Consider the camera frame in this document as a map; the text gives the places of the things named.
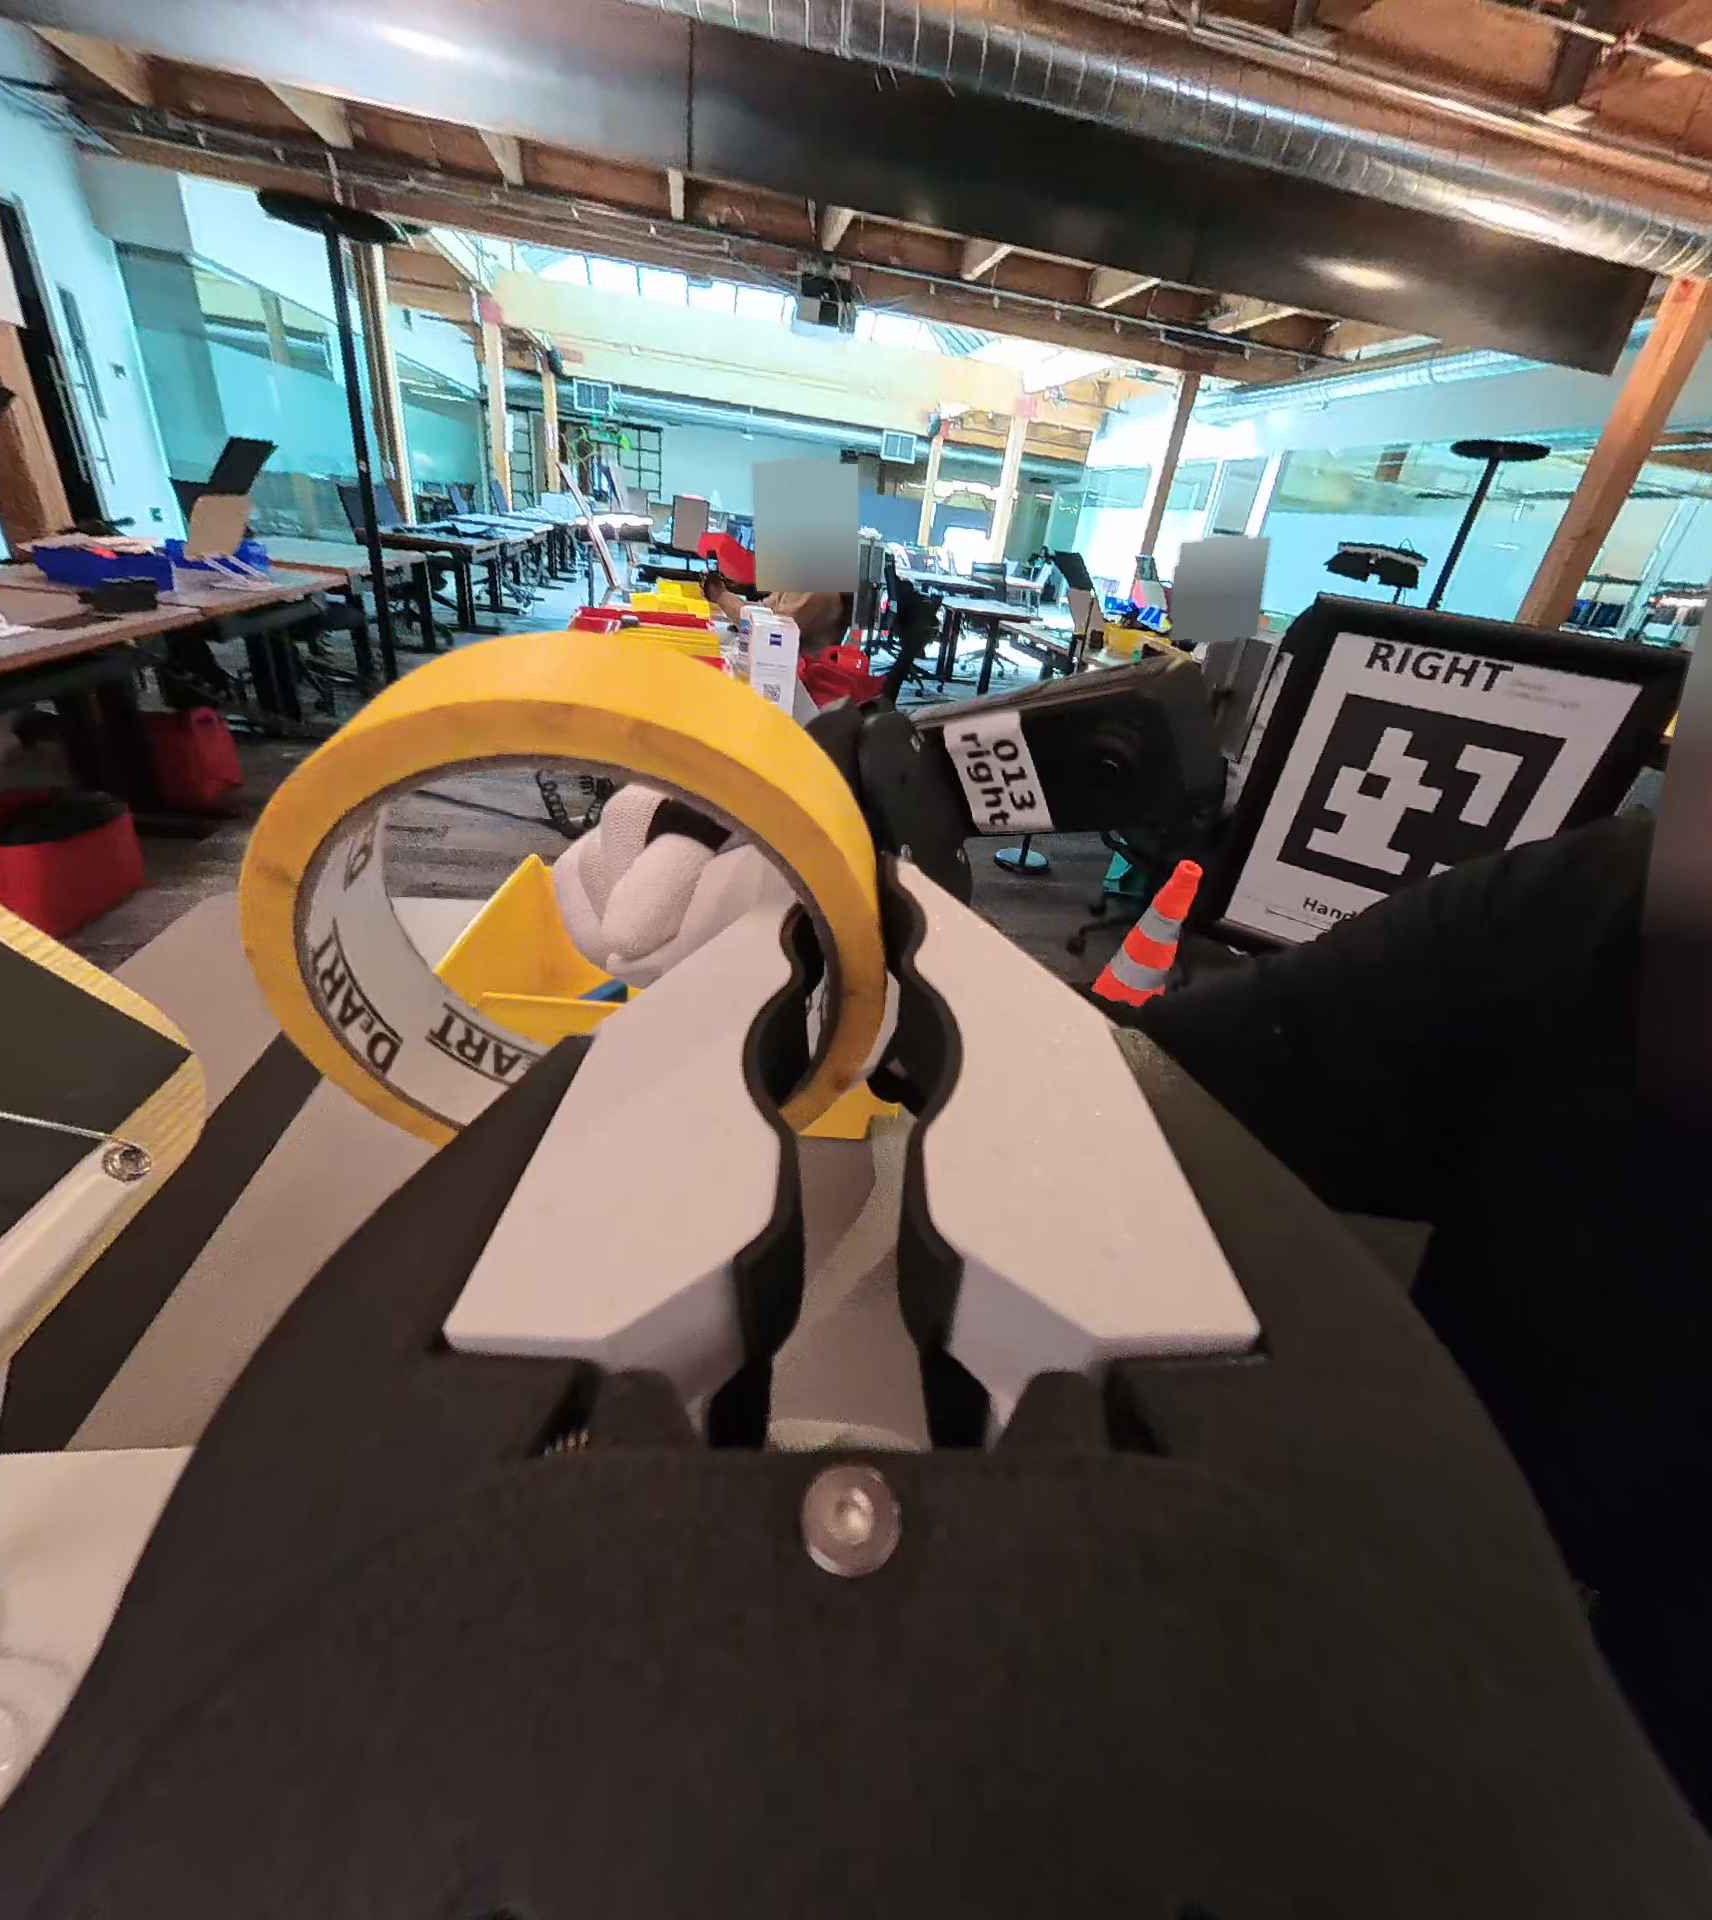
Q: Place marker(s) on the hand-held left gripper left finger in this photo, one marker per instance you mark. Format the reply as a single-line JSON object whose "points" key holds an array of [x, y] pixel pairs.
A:
{"points": [[600, 1200]]}

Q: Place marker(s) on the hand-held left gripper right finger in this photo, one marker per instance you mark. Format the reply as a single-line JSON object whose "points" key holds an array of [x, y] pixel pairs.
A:
{"points": [[1080, 1200]]}

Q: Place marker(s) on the yellow plastic bin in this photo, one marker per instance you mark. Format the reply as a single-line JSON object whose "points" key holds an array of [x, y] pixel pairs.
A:
{"points": [[527, 944]]}

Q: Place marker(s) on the yellow tape roll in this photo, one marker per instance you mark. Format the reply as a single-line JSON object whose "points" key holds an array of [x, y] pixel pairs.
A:
{"points": [[570, 690]]}

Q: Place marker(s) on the person's right hand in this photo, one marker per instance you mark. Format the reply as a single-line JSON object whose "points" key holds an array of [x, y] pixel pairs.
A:
{"points": [[660, 900]]}

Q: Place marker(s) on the orange traffic cone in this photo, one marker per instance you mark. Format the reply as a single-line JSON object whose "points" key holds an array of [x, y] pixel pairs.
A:
{"points": [[1149, 944]]}

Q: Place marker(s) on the red bag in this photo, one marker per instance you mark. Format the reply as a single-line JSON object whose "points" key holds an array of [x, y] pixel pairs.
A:
{"points": [[840, 674]]}

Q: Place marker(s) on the white patterned sign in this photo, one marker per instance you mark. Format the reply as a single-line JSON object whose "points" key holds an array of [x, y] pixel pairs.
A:
{"points": [[1397, 661]]}

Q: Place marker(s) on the white card display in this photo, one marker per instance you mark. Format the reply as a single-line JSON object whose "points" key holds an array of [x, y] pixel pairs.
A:
{"points": [[775, 661]]}

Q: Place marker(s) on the long yellow bin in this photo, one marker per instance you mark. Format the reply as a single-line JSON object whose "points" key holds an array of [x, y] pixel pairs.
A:
{"points": [[684, 639]]}

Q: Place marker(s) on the long red bin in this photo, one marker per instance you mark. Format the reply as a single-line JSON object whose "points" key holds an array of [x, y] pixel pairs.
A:
{"points": [[600, 619]]}

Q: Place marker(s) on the red storage bin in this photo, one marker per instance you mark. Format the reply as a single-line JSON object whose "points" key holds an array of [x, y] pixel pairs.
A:
{"points": [[61, 885]]}

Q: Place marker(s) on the silver ventilation ducts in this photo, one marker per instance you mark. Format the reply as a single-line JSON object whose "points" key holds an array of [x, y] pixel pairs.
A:
{"points": [[1246, 91]]}

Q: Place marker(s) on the wooden office desk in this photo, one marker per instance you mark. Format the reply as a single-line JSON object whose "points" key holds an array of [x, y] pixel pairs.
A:
{"points": [[47, 622]]}

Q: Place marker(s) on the blue plastic bin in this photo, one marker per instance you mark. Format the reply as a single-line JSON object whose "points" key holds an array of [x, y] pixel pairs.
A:
{"points": [[90, 566]]}

